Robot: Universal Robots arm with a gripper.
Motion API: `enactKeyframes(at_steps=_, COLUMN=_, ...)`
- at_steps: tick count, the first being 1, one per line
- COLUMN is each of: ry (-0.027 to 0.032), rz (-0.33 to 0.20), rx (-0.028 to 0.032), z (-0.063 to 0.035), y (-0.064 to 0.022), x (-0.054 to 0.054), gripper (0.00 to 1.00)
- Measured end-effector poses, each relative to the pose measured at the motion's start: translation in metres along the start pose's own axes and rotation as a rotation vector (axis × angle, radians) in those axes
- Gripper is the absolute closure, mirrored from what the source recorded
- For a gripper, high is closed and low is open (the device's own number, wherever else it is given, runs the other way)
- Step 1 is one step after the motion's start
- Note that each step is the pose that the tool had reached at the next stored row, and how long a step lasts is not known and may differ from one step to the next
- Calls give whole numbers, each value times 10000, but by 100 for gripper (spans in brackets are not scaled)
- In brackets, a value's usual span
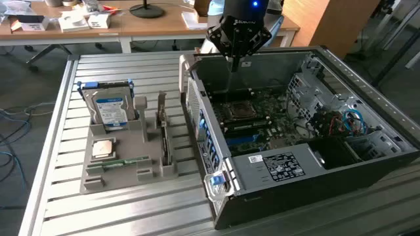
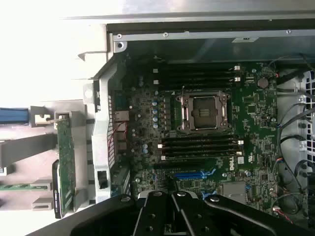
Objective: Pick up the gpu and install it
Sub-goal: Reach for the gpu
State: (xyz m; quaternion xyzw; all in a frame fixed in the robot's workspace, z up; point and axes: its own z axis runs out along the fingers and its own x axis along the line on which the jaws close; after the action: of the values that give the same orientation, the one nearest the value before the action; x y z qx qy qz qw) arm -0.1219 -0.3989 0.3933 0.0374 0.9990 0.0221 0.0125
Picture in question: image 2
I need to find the black wire bundle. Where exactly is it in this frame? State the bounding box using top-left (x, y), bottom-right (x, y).
top-left (277, 100), bottom-right (315, 197)

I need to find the black expansion slot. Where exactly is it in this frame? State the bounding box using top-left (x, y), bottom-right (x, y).
top-left (154, 162), bottom-right (219, 171)

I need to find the hard disk in blue frame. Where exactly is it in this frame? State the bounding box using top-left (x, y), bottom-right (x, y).
top-left (0, 108), bottom-right (28, 125)

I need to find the green RAM stick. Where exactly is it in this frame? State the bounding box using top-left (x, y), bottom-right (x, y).
top-left (0, 183), bottom-right (53, 192)

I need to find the grey chipset heat sink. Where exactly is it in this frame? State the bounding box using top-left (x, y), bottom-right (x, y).
top-left (222, 183), bottom-right (247, 200)

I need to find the open black PC case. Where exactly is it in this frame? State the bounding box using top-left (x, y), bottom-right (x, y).
top-left (82, 23), bottom-right (315, 223)

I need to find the grey printed parts rack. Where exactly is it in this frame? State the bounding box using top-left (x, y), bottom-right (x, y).
top-left (0, 99), bottom-right (97, 213)

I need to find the blue expansion slot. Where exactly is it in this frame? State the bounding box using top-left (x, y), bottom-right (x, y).
top-left (175, 171), bottom-right (209, 180)

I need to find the metal CPU socket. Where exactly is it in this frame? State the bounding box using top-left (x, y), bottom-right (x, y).
top-left (177, 88), bottom-right (233, 135)

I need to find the red black twisted wire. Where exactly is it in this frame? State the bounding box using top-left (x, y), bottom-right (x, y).
top-left (107, 122), bottom-right (128, 149)

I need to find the green motherboard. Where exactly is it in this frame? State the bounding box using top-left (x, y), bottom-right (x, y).
top-left (112, 60), bottom-right (280, 209)

